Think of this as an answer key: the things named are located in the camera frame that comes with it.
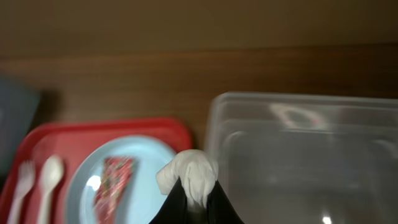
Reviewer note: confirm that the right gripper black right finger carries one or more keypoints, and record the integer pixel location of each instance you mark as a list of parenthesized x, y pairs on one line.
[(219, 208)]

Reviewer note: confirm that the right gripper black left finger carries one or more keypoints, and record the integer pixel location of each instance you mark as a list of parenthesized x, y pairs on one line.
[(174, 209)]

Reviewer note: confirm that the white napkin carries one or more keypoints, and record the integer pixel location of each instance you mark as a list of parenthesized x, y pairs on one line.
[(197, 173)]

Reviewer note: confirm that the red snack wrapper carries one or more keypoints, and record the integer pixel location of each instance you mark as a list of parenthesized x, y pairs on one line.
[(116, 174)]

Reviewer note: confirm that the clear plastic waste bin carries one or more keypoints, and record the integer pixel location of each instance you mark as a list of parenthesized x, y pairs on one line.
[(306, 158)]

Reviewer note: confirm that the grey dishwasher rack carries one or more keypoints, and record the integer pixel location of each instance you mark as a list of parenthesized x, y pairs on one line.
[(18, 106)]

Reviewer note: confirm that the light blue plate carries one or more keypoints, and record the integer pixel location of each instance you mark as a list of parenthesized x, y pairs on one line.
[(141, 199)]

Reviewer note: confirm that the white plastic spoon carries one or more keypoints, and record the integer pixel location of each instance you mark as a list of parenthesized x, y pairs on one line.
[(51, 174)]

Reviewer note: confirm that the red serving tray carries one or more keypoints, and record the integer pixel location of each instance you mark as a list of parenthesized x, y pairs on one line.
[(74, 142)]

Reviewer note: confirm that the white plastic fork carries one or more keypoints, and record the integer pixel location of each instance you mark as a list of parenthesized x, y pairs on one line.
[(25, 182)]

